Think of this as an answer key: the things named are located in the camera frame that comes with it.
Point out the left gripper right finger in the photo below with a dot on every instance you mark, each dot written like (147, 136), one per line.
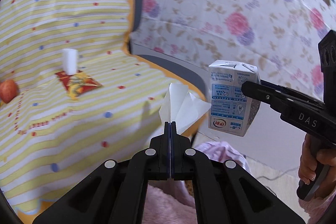
(224, 192)

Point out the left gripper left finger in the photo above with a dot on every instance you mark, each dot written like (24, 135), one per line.
(115, 192)

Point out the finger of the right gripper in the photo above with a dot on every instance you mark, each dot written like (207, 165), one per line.
(276, 100)
(291, 92)

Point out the white blue milk carton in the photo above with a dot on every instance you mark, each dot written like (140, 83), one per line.
(231, 111)

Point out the white paper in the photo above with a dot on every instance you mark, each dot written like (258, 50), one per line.
(182, 107)

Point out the red gold card pack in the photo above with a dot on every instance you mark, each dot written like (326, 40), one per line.
(76, 85)

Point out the white foam block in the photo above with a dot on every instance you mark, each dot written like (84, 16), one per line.
(69, 61)

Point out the right pink sleeve forearm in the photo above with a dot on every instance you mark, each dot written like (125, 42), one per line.
(316, 207)

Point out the pink lined trash bin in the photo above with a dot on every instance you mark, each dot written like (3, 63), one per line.
(221, 151)

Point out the right hand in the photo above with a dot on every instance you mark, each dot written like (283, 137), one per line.
(308, 164)

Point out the yellow striped plastic cover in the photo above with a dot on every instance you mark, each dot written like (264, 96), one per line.
(50, 142)

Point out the grey office chair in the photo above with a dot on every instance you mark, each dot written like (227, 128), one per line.
(187, 72)

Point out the red apple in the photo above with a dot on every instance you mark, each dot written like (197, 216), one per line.
(8, 90)

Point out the floral pattern wall sheet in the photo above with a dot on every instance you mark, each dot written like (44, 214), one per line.
(280, 37)

